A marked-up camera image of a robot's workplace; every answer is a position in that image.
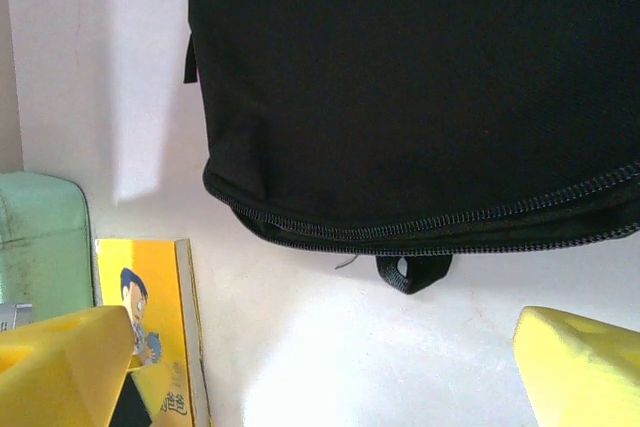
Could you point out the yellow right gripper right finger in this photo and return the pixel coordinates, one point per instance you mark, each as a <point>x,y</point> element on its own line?
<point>585,377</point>

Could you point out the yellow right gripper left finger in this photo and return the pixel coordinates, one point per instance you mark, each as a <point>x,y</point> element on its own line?
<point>60,372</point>

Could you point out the yellow cartoon book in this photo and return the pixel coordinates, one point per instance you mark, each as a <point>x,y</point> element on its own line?
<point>165,287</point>

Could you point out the black backpack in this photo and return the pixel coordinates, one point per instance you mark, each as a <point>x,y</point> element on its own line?
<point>400,97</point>

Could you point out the mint green pouch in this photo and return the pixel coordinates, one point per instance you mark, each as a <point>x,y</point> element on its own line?
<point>45,247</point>

